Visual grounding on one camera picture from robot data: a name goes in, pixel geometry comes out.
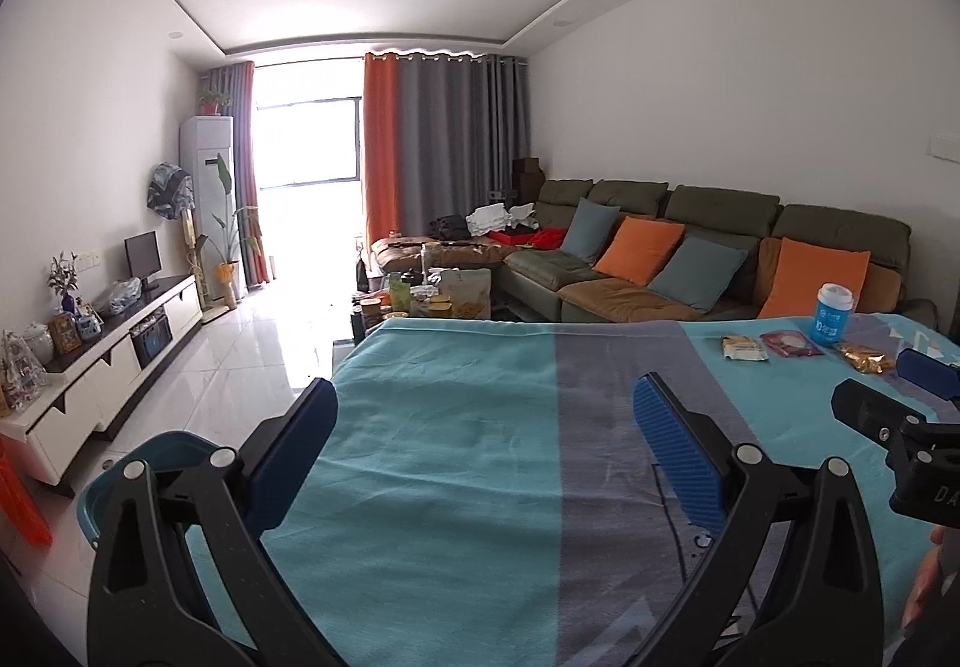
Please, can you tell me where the teal and grey tablecloth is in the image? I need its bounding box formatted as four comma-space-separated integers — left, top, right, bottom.
262, 318, 929, 665

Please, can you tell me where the blue-grey cushion near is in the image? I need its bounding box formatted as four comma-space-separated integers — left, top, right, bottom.
646, 236, 748, 313

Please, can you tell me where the white TV cabinet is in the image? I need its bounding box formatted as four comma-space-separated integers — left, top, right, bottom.
2, 275, 202, 490

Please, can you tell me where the orange cushion far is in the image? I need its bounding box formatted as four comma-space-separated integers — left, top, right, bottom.
596, 217, 685, 287

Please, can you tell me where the olive green sectional sofa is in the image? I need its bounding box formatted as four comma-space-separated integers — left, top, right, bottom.
369, 178, 939, 331

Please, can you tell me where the red cloth on sofa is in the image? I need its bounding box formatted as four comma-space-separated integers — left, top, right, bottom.
488, 227, 568, 251

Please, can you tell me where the small gold candy wrapper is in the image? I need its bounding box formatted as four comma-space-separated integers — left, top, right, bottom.
835, 342, 896, 374

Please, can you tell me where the orange cushion near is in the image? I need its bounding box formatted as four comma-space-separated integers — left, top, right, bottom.
755, 238, 869, 319

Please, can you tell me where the white folded clothes pile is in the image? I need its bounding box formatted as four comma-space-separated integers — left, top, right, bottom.
466, 202, 539, 236

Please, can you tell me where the yellow snack packet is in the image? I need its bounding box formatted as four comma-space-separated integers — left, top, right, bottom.
721, 334, 768, 363

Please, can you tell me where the orange cushion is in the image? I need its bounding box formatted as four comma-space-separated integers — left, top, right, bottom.
596, 217, 685, 287
755, 238, 869, 319

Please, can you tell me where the orange and grey curtain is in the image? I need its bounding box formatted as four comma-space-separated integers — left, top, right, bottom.
361, 53, 532, 243

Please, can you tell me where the white standing air conditioner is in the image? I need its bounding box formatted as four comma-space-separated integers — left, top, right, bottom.
179, 115, 238, 302

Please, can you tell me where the blue-grey cushion far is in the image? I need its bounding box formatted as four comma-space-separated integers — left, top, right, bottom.
560, 199, 620, 263

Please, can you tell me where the teal plastic trash bin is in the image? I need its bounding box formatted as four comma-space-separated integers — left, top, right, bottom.
76, 430, 217, 550

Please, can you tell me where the person's right hand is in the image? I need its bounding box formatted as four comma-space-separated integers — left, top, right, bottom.
901, 525, 947, 630

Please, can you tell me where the red snack packet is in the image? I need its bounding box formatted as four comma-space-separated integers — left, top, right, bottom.
760, 329, 822, 358

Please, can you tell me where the blue-grey cushion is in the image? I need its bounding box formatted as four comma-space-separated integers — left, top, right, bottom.
560, 199, 620, 263
646, 236, 748, 313

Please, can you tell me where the dark cluttered coffee table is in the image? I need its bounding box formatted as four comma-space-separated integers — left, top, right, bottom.
350, 268, 493, 344

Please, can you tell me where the covered standing fan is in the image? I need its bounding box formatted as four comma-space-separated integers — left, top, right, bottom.
146, 162, 195, 220

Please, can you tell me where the blue white-capped bottle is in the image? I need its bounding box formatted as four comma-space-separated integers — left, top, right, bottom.
809, 282, 856, 347

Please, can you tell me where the potted green plant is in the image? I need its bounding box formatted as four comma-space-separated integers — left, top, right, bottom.
199, 149, 262, 310

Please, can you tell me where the small black monitor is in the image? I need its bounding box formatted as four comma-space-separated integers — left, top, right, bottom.
124, 232, 161, 290

